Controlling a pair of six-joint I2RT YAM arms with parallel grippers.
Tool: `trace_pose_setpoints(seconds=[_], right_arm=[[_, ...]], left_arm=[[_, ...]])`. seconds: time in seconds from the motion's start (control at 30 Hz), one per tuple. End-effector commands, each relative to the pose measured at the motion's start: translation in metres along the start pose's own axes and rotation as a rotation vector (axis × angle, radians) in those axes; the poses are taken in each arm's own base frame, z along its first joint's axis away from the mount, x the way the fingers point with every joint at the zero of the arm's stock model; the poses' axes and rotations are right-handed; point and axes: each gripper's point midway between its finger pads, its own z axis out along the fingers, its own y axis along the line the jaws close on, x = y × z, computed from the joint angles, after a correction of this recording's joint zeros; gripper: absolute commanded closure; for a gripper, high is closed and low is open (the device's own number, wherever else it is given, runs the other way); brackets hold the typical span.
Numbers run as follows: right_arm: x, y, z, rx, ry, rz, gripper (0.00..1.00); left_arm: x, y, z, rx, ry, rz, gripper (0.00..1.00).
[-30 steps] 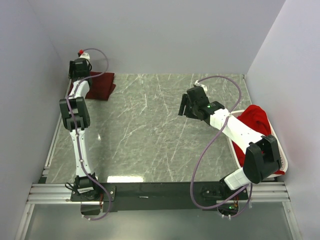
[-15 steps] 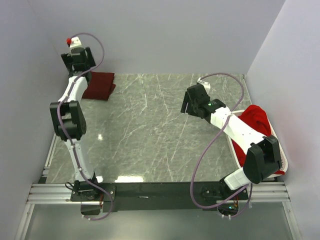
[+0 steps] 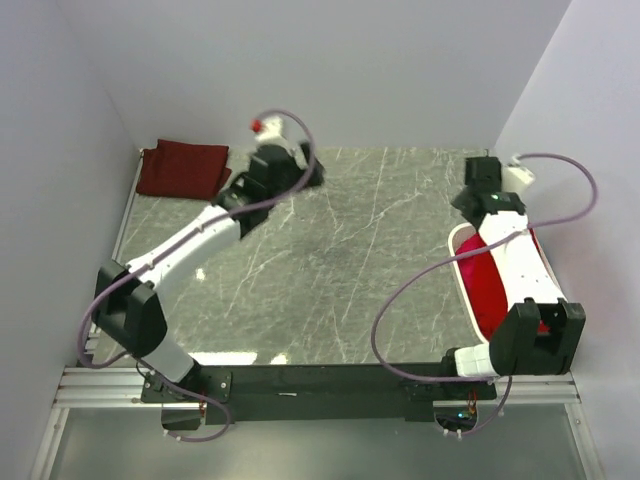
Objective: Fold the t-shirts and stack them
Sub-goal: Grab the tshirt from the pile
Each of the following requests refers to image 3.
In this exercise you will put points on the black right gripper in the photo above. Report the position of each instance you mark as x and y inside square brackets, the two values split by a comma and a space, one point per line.
[457, 201]

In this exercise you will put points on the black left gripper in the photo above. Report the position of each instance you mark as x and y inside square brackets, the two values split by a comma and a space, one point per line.
[298, 172]

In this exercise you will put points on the bright red t shirt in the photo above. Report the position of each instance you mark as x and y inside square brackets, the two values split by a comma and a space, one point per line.
[489, 302]

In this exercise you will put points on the dark red t shirt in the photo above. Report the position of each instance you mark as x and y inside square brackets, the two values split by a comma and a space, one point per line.
[184, 171]

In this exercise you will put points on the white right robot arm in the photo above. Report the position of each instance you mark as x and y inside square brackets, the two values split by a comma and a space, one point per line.
[524, 323]

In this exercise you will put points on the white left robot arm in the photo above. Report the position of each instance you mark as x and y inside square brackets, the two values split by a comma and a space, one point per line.
[128, 303]

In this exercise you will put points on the white perforated laundry basket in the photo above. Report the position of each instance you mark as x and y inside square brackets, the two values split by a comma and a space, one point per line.
[456, 238]

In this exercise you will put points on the pink garment in basket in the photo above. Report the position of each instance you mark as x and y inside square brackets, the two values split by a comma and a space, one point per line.
[474, 269]

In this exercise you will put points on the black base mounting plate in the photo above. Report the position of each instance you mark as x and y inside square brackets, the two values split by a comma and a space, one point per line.
[329, 392]

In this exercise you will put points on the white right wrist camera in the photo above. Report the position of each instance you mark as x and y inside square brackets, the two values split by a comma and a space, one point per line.
[516, 178]

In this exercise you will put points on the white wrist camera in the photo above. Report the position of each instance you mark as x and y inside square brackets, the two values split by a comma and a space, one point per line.
[516, 178]
[270, 131]

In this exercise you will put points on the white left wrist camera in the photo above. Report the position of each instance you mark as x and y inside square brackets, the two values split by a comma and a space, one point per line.
[270, 131]

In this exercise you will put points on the aluminium frame rail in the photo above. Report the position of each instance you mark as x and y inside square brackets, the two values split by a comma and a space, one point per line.
[119, 387]

